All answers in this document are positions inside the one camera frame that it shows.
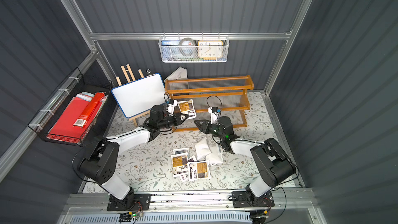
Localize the yellow coffee bag top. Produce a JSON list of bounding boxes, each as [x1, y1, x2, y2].
[[177, 99, 197, 119]]

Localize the yellow coffee bag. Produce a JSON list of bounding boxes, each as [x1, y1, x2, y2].
[[171, 152, 189, 177], [177, 99, 197, 119], [188, 161, 211, 181]]

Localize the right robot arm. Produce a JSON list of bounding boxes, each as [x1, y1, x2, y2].
[[194, 107, 300, 206]]

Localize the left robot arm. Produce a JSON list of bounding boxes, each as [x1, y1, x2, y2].
[[73, 103, 189, 210]]

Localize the wooden two-tier shelf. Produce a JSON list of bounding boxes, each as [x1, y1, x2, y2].
[[165, 75, 254, 128]]

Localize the dark blue coffee bag under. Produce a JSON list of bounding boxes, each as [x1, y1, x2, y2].
[[172, 148, 189, 155]]

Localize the yellow coffee bag front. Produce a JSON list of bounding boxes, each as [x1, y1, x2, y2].
[[188, 161, 211, 181]]

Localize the wooden easel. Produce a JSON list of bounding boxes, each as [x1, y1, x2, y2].
[[116, 64, 150, 127]]

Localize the round grey tape roll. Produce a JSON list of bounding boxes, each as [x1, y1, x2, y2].
[[179, 37, 195, 57]]

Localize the blue box in basket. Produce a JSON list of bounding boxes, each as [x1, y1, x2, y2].
[[161, 40, 180, 46]]

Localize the yellow square clock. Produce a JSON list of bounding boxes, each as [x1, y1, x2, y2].
[[198, 40, 223, 60]]

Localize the red long box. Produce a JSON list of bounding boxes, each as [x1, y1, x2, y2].
[[73, 92, 105, 128]]

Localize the red folder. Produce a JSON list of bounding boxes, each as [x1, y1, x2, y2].
[[47, 92, 107, 144]]

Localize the whiteboard with blue frame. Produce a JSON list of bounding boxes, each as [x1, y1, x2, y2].
[[111, 73, 165, 118]]

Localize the white wire wall basket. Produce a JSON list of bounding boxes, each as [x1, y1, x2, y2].
[[158, 35, 230, 63]]

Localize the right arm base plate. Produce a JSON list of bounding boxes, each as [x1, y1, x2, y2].
[[228, 191, 275, 208]]

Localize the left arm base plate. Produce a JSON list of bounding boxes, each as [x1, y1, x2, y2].
[[107, 194, 151, 212]]

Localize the black wire side basket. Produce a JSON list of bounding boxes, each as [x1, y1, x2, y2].
[[28, 69, 117, 146]]

